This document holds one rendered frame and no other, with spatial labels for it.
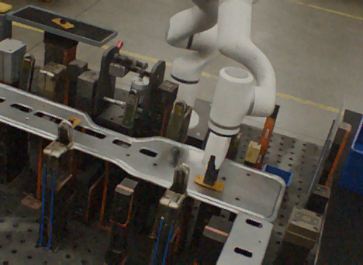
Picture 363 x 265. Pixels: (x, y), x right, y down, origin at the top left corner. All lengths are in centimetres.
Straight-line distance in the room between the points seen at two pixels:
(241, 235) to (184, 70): 85
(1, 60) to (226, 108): 84
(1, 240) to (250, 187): 75
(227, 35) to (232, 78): 14
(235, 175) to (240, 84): 36
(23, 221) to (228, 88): 81
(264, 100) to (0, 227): 90
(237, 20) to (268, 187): 48
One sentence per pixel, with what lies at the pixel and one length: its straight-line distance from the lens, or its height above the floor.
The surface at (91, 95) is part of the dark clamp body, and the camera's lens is 180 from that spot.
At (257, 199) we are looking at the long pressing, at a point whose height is 100.
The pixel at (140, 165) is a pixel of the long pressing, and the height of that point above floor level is 100.
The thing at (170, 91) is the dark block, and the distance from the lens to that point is 170.
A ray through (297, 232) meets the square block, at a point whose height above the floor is 104.
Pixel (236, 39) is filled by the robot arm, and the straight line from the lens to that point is 141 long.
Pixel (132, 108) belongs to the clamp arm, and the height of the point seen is 105.
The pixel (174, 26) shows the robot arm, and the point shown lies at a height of 120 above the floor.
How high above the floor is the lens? 189
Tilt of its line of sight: 31 degrees down
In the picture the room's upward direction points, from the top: 11 degrees clockwise
